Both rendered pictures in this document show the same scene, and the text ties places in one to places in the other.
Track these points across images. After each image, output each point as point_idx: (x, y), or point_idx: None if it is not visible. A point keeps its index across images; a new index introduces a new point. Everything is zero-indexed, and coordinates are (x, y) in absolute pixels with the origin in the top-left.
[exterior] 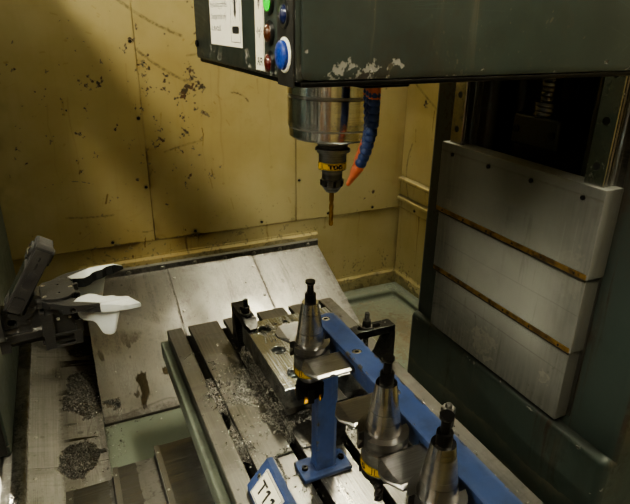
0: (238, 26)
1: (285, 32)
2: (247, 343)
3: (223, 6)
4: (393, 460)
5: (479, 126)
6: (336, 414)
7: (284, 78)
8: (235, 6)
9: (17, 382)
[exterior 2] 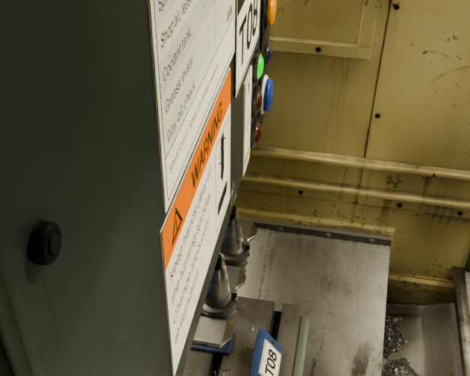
0: (226, 180)
1: (265, 71)
2: None
3: (204, 214)
4: (228, 281)
5: None
6: (230, 336)
7: (262, 118)
8: (223, 160)
9: None
